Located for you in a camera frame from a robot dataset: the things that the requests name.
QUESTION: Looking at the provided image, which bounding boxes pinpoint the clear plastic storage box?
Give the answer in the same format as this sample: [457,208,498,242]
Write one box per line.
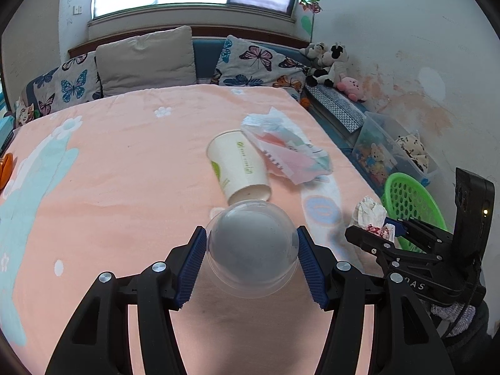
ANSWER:
[352,112,439,189]

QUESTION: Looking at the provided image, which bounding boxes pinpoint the pink plush toy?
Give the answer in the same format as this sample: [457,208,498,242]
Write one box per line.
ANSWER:
[337,74,367,103]

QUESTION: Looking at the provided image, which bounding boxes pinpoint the clear plastic dome lid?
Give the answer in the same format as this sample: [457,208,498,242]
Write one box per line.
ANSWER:
[205,200,299,299]

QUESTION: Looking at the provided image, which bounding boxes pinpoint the patterned cloth in box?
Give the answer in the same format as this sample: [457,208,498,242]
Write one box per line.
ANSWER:
[396,134,429,173]

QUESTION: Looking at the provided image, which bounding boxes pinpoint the right hand grey glove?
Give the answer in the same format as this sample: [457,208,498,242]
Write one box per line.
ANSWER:
[430,303,476,337]

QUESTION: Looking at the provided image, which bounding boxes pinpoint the orange object at edge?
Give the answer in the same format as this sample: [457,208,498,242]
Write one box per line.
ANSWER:
[0,152,13,191]

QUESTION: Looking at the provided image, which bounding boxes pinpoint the butterfly pillow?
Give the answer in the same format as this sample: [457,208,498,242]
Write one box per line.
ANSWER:
[13,52,103,125]
[210,36,308,101]

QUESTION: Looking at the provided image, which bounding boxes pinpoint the grey plush toy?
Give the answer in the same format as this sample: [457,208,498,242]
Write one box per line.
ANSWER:
[299,42,328,60]

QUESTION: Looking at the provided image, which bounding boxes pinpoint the green plastic basket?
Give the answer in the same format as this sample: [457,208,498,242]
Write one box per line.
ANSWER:
[381,173,447,230]

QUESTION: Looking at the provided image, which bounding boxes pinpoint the beige cushion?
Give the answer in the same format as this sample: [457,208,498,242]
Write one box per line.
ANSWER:
[96,25,197,97]

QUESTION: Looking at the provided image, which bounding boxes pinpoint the butterfly pillow right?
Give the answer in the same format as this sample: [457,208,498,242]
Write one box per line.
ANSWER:
[210,36,308,101]

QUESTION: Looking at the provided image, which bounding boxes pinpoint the pink fleece blanket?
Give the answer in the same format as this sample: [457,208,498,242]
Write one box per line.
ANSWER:
[1,85,381,374]

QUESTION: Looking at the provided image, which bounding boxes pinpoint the butterfly pillow left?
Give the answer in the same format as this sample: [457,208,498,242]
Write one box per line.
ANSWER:
[13,52,103,125]

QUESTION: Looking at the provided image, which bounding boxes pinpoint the white paper cup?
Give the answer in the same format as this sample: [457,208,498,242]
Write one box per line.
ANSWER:
[206,130,271,206]

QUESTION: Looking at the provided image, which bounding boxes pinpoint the white red paper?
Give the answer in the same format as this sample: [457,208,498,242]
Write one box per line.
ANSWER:
[350,197,396,242]

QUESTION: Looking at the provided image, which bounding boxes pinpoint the pink white plastic bag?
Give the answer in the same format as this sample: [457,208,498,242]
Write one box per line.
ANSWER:
[241,107,333,185]

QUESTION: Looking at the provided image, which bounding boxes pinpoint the cow plush toy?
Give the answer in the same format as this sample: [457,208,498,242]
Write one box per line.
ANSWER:
[306,43,349,88]

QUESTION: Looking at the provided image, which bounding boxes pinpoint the patterned grey cloth strip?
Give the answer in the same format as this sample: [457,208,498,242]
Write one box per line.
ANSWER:
[305,85,365,133]

